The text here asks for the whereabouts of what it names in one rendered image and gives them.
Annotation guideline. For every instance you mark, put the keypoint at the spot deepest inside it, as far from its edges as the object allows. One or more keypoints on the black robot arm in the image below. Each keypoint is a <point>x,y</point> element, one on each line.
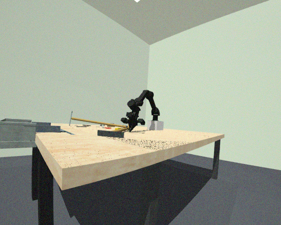
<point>134,105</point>

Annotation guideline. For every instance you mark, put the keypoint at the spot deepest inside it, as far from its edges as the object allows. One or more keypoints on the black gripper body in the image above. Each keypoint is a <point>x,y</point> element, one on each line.
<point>141,121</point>

